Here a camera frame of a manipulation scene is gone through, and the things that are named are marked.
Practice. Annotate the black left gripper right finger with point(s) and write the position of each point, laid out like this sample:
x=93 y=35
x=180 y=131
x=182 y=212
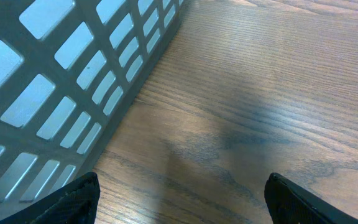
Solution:
x=288 y=203

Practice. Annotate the grey plastic shopping basket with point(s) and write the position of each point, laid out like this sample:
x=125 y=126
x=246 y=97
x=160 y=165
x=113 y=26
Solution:
x=68 y=72

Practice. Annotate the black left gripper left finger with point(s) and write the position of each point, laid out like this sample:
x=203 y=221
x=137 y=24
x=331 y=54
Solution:
x=75 y=203

